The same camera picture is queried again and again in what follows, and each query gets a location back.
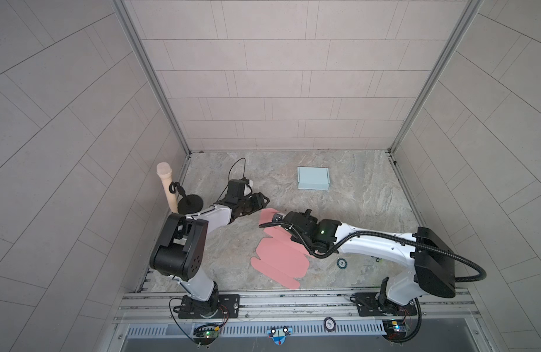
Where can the black round microphone stand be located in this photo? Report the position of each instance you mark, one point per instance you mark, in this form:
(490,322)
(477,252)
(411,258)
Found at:
(189,203)

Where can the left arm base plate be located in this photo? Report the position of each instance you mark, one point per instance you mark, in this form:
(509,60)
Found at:
(223,306)

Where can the right green circuit board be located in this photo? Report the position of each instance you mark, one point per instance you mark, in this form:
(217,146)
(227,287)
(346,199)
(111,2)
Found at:
(395,330)

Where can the beige wooden microphone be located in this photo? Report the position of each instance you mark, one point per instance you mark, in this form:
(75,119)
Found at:
(164,171)

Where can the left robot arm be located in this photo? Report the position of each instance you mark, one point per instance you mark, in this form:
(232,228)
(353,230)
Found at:
(179,250)

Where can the left green circuit board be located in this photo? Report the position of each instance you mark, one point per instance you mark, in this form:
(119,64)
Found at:
(205,333)

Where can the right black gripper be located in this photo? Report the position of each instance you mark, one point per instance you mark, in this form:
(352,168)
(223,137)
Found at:
(292,237)

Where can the aluminium mounting rail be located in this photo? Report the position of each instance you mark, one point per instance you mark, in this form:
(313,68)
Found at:
(289,305)

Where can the pink paper box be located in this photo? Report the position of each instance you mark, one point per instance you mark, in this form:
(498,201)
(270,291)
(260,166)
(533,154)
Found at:
(281,259)

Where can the blue sticker with eyes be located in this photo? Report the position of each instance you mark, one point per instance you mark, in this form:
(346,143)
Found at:
(279,334)

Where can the blue poker chip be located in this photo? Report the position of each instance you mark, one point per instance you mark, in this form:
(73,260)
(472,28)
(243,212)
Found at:
(342,263)

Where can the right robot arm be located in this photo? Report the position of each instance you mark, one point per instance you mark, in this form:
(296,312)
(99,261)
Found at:
(428,262)

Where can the green circuit board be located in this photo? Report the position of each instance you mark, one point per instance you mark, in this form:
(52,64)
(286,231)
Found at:
(205,333)
(395,330)

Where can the round black white badge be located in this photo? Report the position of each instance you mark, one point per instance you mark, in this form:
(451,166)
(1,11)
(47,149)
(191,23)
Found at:
(329,324)

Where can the light blue paper box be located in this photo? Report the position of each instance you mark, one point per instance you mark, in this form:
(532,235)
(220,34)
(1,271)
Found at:
(313,178)

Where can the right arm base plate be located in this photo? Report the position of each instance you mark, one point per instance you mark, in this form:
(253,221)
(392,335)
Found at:
(368,305)

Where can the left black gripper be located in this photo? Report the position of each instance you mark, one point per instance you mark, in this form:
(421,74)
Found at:
(256,202)

